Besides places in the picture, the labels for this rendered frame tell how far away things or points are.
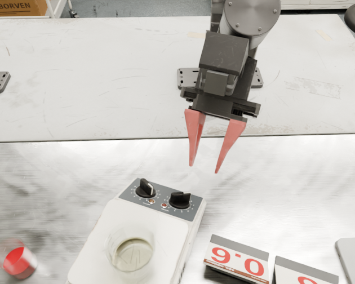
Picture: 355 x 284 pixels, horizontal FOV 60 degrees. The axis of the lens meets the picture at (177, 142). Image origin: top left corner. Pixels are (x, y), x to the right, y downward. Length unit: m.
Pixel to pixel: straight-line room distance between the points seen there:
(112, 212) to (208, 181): 0.20
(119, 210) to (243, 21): 0.28
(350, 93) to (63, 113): 0.64
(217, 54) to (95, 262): 0.28
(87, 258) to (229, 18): 0.32
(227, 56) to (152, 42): 0.57
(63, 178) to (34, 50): 0.44
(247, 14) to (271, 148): 0.34
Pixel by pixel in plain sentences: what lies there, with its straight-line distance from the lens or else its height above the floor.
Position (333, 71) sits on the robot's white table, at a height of 0.90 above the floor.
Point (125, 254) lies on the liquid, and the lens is 0.37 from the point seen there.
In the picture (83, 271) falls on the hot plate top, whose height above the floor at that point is 0.99.
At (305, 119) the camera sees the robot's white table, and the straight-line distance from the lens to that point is 0.71.
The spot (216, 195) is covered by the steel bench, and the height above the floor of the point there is 0.90.
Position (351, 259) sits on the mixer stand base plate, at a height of 0.91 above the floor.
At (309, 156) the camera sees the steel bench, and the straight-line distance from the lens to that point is 0.64.
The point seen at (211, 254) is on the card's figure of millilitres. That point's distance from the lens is 0.47.
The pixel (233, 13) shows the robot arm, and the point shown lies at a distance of 0.34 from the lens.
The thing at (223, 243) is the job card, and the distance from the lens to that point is 0.50.
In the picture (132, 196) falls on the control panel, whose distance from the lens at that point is 0.48.
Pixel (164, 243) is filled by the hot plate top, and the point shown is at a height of 0.99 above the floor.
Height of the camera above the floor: 1.37
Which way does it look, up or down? 50 degrees down
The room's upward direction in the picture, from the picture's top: straight up
